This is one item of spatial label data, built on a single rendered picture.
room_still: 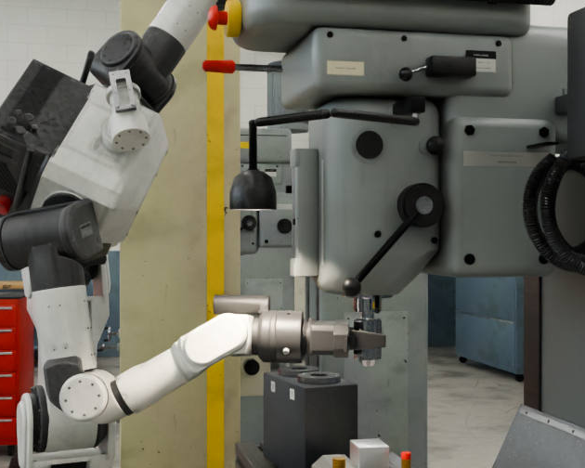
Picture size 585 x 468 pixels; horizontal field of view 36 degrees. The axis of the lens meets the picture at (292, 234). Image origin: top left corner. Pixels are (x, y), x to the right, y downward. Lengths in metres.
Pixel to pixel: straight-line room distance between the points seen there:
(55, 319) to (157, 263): 1.65
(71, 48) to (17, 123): 8.97
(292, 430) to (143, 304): 1.40
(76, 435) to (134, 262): 1.27
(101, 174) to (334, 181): 0.45
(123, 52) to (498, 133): 0.74
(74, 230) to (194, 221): 1.67
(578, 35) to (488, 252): 0.37
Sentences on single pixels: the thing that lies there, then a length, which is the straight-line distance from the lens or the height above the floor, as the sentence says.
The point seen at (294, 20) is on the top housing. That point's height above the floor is 1.73.
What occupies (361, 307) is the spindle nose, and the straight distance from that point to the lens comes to 1.52.
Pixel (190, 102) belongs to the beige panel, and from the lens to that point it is 3.23.
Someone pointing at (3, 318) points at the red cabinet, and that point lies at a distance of 5.95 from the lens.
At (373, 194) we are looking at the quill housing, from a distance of 1.43.
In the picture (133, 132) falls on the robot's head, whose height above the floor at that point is 1.59.
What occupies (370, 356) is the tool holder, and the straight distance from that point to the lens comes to 1.52.
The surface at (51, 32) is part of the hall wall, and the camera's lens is 10.69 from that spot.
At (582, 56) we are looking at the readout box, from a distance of 1.33.
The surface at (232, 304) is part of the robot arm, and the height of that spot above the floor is 1.29.
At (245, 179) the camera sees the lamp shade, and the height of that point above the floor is 1.49.
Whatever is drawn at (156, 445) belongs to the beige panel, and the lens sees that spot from 3.27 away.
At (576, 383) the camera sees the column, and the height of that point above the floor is 1.15.
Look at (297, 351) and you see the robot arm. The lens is 1.51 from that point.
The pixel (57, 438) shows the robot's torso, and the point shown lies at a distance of 2.00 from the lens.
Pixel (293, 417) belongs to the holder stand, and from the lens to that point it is 1.88.
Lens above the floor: 1.41
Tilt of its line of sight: level
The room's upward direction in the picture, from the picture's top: straight up
